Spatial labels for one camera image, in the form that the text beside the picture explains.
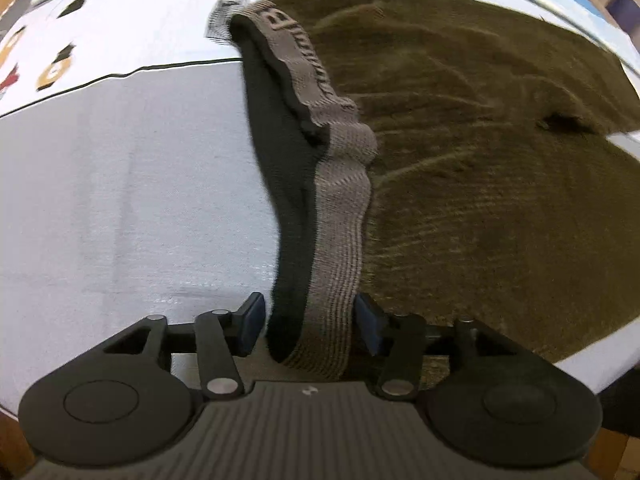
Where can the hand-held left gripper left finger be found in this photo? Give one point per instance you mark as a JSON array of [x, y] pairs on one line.
[[252, 321]]

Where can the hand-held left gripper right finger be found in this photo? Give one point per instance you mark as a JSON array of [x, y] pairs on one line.
[[367, 321]]

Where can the deer and lamp printed sheet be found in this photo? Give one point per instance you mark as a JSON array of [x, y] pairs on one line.
[[125, 200]]

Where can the dark clothing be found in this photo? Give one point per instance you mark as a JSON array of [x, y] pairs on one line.
[[622, 402]]

